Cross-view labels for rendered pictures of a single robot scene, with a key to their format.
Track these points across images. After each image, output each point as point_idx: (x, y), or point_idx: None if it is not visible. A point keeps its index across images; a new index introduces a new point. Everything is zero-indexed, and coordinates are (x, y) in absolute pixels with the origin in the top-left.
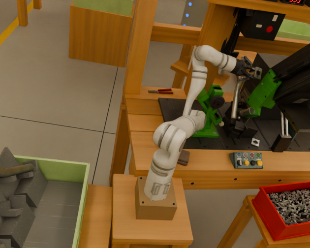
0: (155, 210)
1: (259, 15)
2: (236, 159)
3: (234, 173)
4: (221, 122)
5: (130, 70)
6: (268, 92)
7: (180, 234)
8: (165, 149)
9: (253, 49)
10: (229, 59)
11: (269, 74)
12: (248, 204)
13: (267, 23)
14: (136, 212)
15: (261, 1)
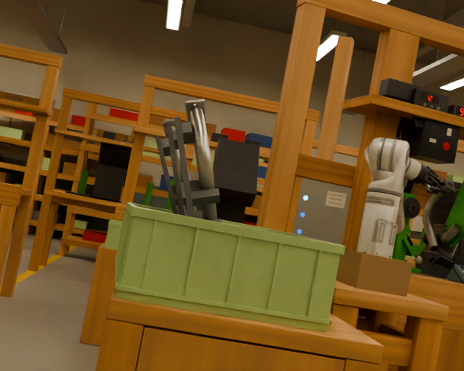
0: (383, 268)
1: (431, 126)
2: (461, 271)
3: None
4: (417, 256)
5: (270, 205)
6: None
7: (427, 302)
8: (387, 161)
9: (426, 200)
10: (412, 159)
11: None
12: None
13: (442, 138)
14: (352, 283)
15: (429, 108)
